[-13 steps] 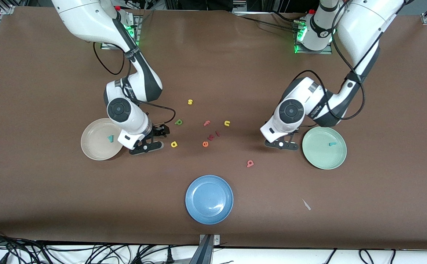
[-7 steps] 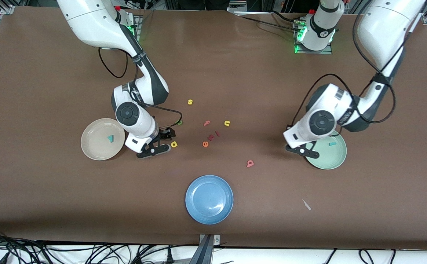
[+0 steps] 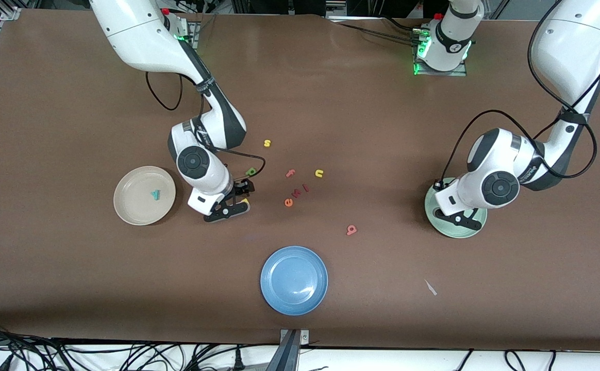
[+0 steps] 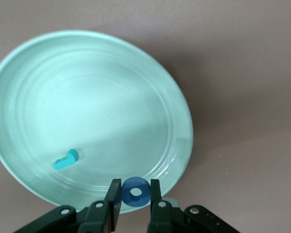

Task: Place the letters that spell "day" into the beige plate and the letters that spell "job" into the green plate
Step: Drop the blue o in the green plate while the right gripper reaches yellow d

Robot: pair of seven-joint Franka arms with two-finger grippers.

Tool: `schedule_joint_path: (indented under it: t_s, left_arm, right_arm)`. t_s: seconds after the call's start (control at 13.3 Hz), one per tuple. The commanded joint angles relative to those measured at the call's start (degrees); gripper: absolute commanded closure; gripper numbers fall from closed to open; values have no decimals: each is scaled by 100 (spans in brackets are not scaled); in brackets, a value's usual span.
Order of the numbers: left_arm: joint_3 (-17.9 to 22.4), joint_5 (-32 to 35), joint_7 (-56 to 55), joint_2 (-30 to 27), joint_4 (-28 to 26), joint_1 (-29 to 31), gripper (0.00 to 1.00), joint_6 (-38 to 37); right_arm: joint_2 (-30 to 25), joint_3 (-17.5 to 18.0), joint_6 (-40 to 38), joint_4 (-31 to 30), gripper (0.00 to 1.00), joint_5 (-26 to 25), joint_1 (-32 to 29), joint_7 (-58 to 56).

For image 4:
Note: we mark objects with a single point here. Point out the teal foam letter r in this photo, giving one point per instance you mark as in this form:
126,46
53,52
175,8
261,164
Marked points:
65,162

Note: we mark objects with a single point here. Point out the blue foam letter o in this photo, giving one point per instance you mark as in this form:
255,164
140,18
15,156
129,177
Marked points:
126,197

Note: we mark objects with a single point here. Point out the light green round plate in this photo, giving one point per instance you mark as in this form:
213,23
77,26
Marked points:
87,97

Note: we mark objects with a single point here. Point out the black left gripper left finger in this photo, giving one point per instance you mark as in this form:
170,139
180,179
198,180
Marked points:
115,194

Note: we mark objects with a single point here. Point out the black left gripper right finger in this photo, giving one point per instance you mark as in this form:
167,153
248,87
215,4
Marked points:
155,191

